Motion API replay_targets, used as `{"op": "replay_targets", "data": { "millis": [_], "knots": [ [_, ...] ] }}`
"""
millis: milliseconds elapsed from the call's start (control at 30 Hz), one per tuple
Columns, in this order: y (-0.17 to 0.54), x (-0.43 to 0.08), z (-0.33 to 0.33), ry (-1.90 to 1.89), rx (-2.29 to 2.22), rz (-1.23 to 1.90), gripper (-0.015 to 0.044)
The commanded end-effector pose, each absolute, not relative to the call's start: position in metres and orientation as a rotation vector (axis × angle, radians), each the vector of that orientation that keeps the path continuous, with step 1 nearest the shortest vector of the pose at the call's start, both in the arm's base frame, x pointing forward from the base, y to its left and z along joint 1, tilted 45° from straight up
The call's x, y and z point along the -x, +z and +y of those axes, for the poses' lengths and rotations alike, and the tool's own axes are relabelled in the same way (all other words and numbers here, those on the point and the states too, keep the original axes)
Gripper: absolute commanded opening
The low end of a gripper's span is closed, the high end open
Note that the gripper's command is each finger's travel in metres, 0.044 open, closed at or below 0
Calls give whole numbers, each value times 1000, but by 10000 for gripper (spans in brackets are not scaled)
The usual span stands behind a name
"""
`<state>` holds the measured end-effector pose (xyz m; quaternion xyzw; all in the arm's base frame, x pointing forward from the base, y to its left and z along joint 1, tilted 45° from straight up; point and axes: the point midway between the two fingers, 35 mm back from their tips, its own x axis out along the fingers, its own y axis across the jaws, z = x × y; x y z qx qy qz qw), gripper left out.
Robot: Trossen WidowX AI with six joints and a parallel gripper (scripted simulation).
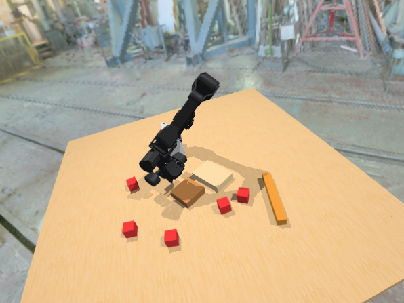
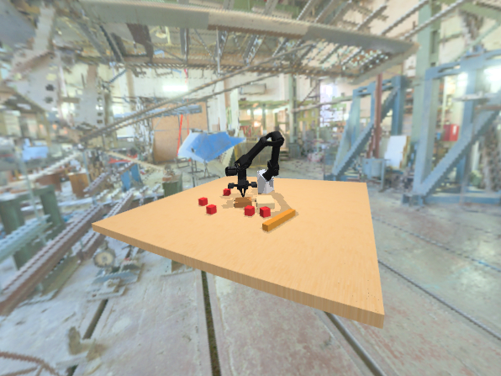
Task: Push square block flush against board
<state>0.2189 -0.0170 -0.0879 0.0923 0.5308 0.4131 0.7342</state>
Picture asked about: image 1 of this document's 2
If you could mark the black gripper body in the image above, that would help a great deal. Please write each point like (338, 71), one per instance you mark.
(153, 178)

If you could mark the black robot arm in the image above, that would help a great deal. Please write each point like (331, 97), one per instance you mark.
(203, 88)

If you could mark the red square block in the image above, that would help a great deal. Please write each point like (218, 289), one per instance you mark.
(224, 205)
(171, 238)
(132, 183)
(243, 195)
(130, 229)

